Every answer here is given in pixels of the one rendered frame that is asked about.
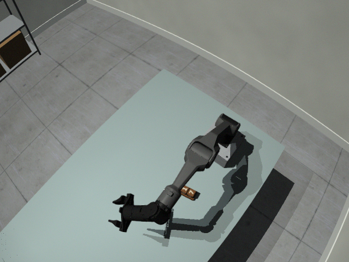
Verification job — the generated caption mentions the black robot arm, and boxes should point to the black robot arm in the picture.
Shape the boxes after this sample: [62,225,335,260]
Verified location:
[131,114,240,225]

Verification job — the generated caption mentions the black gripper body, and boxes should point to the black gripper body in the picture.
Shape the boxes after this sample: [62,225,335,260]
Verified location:
[119,193,135,233]

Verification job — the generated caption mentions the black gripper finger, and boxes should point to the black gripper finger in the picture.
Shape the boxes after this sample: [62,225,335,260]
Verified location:
[108,220,122,228]
[112,195,128,205]

